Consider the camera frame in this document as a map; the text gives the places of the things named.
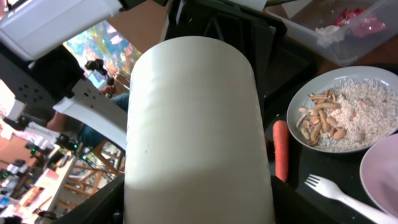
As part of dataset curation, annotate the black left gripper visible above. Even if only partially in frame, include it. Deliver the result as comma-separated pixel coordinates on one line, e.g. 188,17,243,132
164,0,287,103

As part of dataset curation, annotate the crumpled white tissue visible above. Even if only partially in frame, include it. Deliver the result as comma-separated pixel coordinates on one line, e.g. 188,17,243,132
315,25,345,48

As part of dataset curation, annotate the pale pink bowl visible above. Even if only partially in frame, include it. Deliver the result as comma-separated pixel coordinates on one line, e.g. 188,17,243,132
359,134,398,217

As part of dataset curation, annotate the red snack wrapper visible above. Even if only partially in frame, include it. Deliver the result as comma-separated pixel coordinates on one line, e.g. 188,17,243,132
332,7,387,37

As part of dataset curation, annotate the clear plastic waste bin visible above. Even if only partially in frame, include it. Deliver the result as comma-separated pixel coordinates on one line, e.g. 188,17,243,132
266,0,397,66

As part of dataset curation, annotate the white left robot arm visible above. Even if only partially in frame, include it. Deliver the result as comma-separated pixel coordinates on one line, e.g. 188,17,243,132
1,1,286,150

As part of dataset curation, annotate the white paper cup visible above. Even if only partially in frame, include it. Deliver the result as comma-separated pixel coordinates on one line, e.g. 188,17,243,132
124,36,275,224

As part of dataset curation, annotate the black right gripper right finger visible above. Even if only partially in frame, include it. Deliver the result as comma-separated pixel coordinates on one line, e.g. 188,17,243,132
271,175,340,224

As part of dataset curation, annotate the white plastic fork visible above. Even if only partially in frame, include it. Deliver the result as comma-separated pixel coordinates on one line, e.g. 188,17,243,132
305,174,397,224

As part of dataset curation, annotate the black rectangular tray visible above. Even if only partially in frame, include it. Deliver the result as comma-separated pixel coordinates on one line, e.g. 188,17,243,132
264,37,318,103

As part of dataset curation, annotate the orange carrot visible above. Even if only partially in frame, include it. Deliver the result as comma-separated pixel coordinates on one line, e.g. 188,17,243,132
272,120,289,182

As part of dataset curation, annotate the grey plate with food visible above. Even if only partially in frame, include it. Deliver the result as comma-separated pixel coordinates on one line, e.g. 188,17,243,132
287,66,397,153

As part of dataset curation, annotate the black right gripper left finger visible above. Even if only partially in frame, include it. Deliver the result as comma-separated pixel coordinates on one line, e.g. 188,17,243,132
52,175,124,224

